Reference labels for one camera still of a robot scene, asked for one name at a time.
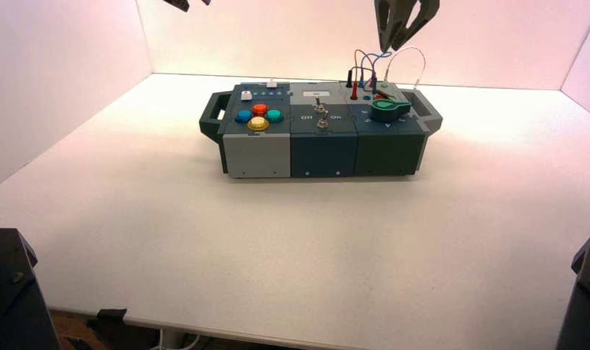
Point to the black banana plug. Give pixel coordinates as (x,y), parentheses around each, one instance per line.
(348,78)

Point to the metal toggle switch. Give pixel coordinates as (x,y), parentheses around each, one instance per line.
(318,105)
(323,121)

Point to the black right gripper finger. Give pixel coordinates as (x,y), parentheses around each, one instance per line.
(424,14)
(390,19)

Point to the green rotary knob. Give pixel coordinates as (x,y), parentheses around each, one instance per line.
(387,111)

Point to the orange round push button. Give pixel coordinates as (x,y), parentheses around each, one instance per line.
(260,109)

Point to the teal round push button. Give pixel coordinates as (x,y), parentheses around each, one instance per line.
(274,115)

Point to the red banana plug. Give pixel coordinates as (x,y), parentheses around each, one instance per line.
(354,90)

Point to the small white square button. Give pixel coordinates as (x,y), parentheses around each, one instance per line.
(246,95)
(272,84)

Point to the blue round push button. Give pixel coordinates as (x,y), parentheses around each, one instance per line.
(243,116)

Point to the dark blue banana plug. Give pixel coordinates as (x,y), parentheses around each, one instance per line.
(374,85)

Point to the right robot arm black base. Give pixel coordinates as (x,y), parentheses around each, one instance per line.
(584,299)

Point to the black table clamp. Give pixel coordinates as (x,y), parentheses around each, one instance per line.
(108,321)

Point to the left robot arm black base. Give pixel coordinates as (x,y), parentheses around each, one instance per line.
(14,299)

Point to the grey modular task box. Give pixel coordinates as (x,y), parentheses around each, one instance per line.
(323,149)

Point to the yellow round push button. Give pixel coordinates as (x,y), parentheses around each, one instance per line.
(258,124)

